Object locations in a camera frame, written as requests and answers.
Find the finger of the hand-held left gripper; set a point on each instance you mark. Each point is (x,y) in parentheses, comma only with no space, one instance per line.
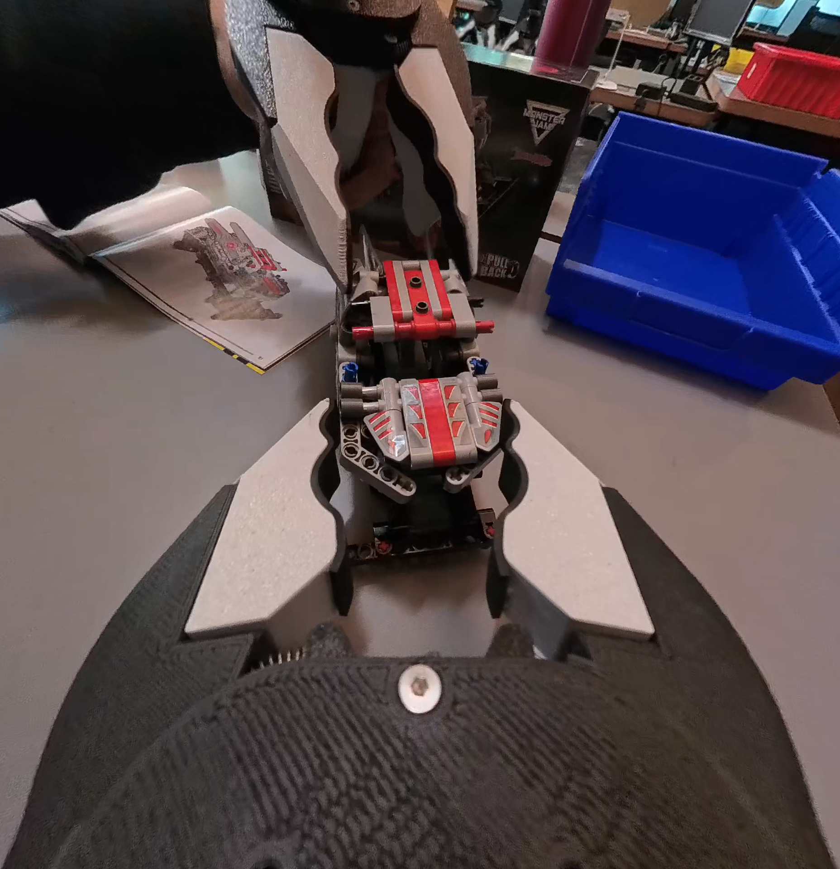
(301,136)
(447,129)

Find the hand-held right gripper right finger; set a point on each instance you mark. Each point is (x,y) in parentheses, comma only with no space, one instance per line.
(569,550)

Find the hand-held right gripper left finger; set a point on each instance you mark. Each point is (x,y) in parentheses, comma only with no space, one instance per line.
(264,550)

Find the grey red brick truck model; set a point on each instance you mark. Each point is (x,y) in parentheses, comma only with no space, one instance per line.
(427,305)

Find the person's left forearm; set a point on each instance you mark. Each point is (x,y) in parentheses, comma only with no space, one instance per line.
(108,102)

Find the grey desk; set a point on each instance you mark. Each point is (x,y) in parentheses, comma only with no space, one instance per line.
(121,441)

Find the background wooden desk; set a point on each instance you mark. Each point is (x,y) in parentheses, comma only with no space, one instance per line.
(786,125)

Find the person's left hand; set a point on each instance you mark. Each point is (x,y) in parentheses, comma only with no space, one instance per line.
(372,190)

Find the black toy set box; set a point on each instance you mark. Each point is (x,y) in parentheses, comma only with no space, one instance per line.
(528,170)

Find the dark red tumbler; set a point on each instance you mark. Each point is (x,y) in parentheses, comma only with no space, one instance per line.
(569,34)

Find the white instruction booklet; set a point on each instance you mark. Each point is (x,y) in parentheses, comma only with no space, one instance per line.
(189,285)

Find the blue plastic bin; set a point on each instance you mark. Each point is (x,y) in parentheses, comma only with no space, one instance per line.
(824,271)
(664,271)

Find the grey monitor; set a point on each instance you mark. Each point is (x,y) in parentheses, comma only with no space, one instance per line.
(715,20)

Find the yellow plastic bin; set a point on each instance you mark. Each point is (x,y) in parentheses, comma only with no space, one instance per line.
(736,60)

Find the red plastic bin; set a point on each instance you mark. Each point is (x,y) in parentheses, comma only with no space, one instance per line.
(800,78)

